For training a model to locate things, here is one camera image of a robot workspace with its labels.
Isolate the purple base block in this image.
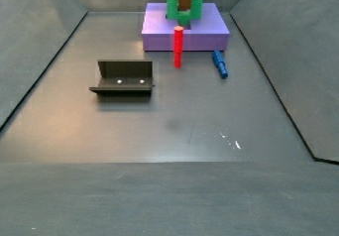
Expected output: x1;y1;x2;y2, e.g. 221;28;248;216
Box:
141;3;230;52

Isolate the green U-shaped block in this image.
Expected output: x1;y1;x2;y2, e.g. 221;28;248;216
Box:
165;0;202;27

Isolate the blue stepped peg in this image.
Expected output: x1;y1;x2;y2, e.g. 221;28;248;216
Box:
212;51;228;79

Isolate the black angled fixture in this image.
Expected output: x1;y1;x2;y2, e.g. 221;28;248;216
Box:
88;59;153;94

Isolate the red hexagonal peg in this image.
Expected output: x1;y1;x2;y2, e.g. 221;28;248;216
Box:
173;26;184;68

